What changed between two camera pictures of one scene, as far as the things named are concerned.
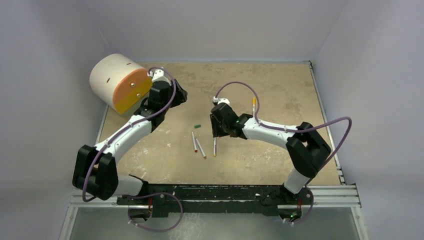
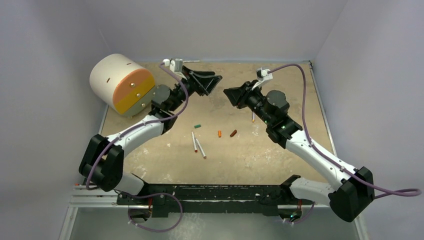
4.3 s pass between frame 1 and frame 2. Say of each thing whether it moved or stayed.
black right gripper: moved
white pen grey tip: stayed
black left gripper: moved
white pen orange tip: moved
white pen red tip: stayed
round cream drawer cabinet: stayed
